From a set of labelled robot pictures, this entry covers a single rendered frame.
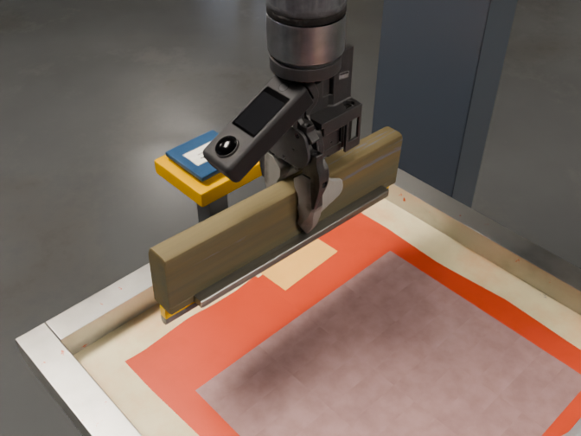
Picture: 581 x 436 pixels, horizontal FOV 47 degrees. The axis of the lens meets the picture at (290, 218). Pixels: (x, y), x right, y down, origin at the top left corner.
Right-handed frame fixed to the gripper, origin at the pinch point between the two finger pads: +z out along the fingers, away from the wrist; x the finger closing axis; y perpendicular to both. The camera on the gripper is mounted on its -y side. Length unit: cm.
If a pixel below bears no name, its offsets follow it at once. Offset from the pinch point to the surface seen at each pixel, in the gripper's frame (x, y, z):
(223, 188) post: 25.9, 9.6, 15.4
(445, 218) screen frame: -5.4, 25.1, 11.5
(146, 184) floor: 148, 61, 110
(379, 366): -14.7, 0.4, 14.1
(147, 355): 5.3, -18.5, 14.0
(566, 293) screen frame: -24.4, 25.1, 12.2
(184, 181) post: 30.5, 5.5, 14.4
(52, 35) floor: 295, 99, 111
